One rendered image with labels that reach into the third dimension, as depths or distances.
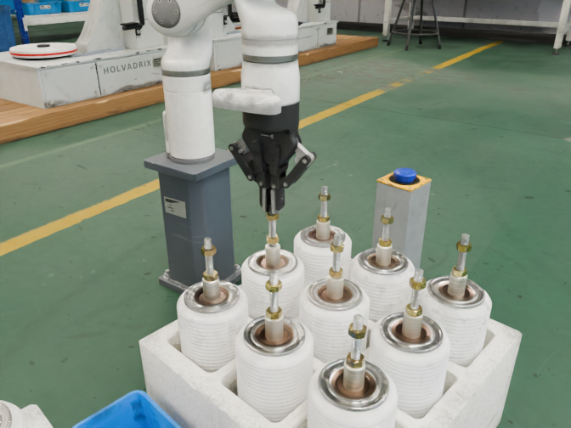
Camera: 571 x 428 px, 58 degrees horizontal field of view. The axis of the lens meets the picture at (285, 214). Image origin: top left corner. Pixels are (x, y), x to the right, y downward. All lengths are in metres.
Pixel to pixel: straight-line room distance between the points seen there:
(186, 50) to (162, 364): 0.58
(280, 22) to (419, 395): 0.47
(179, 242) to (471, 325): 0.63
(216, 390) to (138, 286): 0.58
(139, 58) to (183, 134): 1.87
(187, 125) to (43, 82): 1.60
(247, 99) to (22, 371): 0.68
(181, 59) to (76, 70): 1.68
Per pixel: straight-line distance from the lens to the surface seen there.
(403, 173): 0.91
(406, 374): 0.64
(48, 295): 1.25
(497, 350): 0.78
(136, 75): 2.86
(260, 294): 0.75
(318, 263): 0.82
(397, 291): 0.77
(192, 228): 1.06
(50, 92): 2.58
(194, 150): 1.03
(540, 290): 1.29
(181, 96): 1.00
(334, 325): 0.68
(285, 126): 0.65
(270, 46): 0.63
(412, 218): 0.92
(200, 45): 1.03
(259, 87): 0.64
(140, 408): 0.80
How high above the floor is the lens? 0.65
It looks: 26 degrees down
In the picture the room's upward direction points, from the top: straight up
